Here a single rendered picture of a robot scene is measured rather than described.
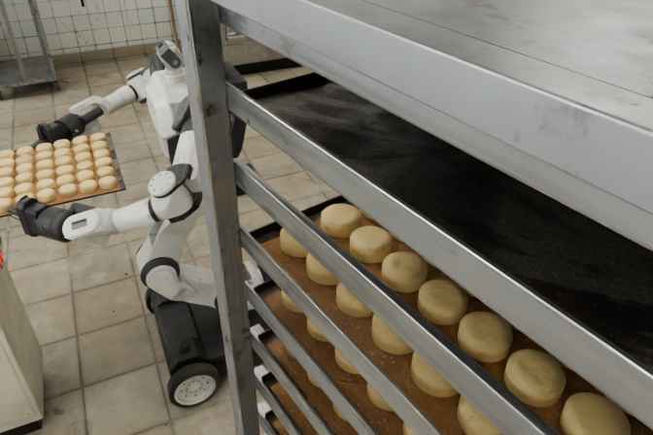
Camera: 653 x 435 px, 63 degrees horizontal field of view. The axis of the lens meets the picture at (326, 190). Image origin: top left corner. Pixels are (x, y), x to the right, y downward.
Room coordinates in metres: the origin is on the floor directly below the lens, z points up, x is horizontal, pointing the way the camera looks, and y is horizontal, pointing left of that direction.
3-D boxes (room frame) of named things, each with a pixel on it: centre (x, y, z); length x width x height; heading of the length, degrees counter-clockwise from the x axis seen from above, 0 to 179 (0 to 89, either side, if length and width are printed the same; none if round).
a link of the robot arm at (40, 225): (1.19, 0.78, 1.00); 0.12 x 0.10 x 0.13; 70
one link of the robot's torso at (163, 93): (1.66, 0.43, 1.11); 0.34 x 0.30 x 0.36; 26
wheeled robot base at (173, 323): (1.67, 0.40, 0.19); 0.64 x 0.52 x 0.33; 115
